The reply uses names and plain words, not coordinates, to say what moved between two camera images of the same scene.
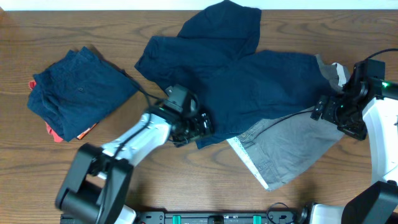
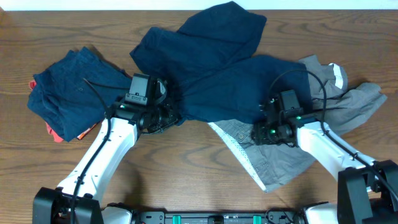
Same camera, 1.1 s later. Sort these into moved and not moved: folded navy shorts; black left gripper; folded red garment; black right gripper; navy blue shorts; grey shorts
Moved: navy blue shorts; grey shorts; black left gripper; black right gripper
Not moved: folded red garment; folded navy shorts
